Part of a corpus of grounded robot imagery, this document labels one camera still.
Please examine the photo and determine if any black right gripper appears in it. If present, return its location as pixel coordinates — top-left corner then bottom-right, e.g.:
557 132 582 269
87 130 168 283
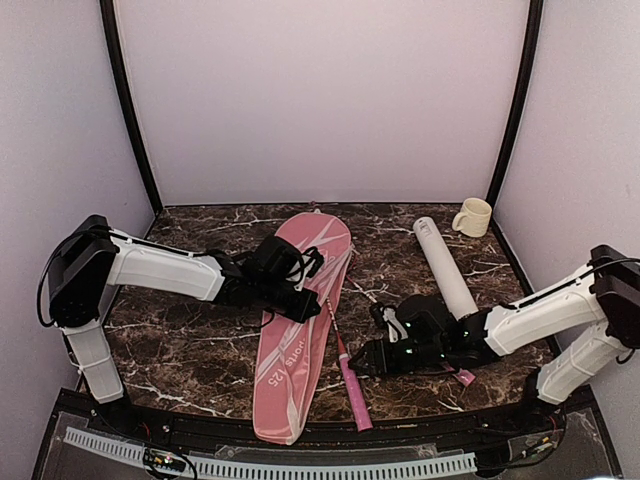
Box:
349 337 447 377

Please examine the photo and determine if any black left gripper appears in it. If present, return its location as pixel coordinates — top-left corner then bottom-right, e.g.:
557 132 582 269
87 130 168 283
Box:
255 277 320 324

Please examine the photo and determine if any pink-handled badminton racket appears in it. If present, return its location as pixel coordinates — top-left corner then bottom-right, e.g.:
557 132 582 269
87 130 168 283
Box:
346 251 476 387
325 294 373 432

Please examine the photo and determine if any pink racket cover bag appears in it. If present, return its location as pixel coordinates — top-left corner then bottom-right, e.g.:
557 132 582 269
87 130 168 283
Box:
252 212 352 445

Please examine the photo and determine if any white shuttlecock tube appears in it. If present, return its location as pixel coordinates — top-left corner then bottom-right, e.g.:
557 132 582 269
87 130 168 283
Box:
413 217 478 320

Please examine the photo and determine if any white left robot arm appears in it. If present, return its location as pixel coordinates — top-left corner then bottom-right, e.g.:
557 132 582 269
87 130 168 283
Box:
36 215 324 436

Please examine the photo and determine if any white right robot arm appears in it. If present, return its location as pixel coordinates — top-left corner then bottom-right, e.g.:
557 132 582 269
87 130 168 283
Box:
349 245 639 434

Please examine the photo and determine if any cream ceramic mug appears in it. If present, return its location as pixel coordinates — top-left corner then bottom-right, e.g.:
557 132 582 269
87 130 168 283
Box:
451 197 493 238

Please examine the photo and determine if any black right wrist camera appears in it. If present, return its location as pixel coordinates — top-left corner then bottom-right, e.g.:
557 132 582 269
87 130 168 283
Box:
369 302 409 343

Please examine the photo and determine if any white slotted cable duct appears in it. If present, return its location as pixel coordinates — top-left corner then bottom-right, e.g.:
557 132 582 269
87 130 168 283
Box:
63 427 477 479

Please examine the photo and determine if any black front table rail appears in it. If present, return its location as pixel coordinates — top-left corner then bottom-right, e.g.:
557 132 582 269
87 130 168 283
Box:
105 400 562 452

